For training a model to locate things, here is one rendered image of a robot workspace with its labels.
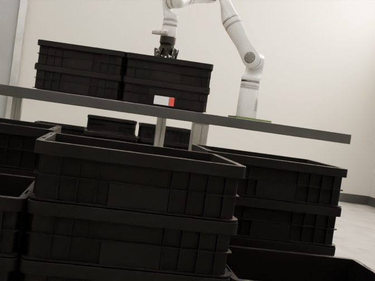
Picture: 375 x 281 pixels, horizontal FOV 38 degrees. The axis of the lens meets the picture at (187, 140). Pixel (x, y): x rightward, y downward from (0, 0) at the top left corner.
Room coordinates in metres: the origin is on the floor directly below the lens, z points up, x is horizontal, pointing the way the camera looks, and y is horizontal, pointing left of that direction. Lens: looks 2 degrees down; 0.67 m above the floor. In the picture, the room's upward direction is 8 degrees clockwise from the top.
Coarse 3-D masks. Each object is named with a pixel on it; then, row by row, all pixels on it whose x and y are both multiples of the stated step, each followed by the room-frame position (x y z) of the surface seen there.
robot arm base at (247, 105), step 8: (240, 88) 2.67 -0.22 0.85; (248, 88) 2.64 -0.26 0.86; (256, 88) 2.65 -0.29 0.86; (240, 96) 2.66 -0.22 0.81; (248, 96) 2.64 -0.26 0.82; (256, 96) 2.66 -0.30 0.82; (240, 104) 2.65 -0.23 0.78; (248, 104) 2.64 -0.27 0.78; (256, 104) 2.66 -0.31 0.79; (240, 112) 2.65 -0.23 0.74; (248, 112) 2.64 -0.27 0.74; (256, 112) 2.66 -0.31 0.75
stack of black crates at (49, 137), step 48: (48, 144) 0.98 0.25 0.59; (96, 144) 1.27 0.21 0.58; (144, 144) 1.30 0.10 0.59; (48, 192) 0.99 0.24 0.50; (96, 192) 1.00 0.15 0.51; (144, 192) 1.01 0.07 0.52; (192, 192) 1.03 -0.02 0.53; (48, 240) 0.99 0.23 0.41; (96, 240) 1.00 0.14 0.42; (144, 240) 1.02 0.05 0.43; (192, 240) 1.04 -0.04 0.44
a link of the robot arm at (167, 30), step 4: (164, 28) 2.53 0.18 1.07; (168, 28) 2.52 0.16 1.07; (172, 28) 2.53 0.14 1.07; (176, 28) 2.55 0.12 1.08; (152, 32) 2.52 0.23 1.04; (156, 32) 2.51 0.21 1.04; (160, 32) 2.49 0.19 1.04; (164, 32) 2.48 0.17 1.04; (168, 32) 2.52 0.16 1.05; (172, 32) 2.53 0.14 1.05; (176, 32) 2.55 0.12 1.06; (172, 36) 2.53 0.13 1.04
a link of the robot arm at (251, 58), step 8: (224, 24) 2.71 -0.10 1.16; (232, 24) 2.68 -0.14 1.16; (240, 24) 2.68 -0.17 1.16; (232, 32) 2.68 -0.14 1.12; (240, 32) 2.67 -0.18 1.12; (232, 40) 2.69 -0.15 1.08; (240, 40) 2.66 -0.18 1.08; (248, 40) 2.65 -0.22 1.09; (240, 48) 2.66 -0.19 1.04; (248, 48) 2.64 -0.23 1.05; (248, 56) 2.63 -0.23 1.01; (256, 56) 2.62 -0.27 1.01; (248, 64) 2.63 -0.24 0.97; (256, 64) 2.62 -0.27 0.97
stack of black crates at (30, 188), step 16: (0, 176) 1.24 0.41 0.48; (16, 176) 1.25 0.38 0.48; (0, 192) 1.25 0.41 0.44; (16, 192) 1.25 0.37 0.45; (0, 208) 0.97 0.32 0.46; (16, 208) 0.98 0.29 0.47; (0, 224) 0.98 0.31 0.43; (16, 224) 0.99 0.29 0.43; (0, 240) 0.98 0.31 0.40; (16, 240) 1.02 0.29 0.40; (0, 256) 0.98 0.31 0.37; (16, 256) 0.99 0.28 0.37; (0, 272) 0.99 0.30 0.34; (16, 272) 1.03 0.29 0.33
